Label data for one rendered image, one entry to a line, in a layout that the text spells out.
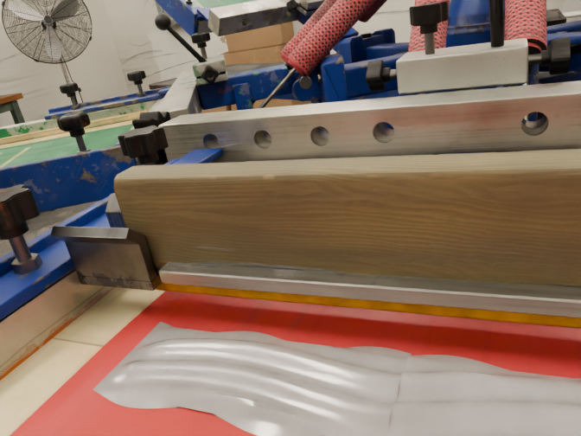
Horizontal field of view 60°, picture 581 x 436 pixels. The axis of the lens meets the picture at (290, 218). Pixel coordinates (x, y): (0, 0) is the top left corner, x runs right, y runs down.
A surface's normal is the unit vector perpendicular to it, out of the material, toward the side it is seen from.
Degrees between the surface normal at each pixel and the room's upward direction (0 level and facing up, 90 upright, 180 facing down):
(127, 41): 90
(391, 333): 0
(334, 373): 33
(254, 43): 92
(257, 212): 90
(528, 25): 38
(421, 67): 90
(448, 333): 0
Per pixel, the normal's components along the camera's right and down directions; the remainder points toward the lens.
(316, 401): -0.41, -0.54
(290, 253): -0.38, 0.42
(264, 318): -0.16, -0.91
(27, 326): 0.91, 0.01
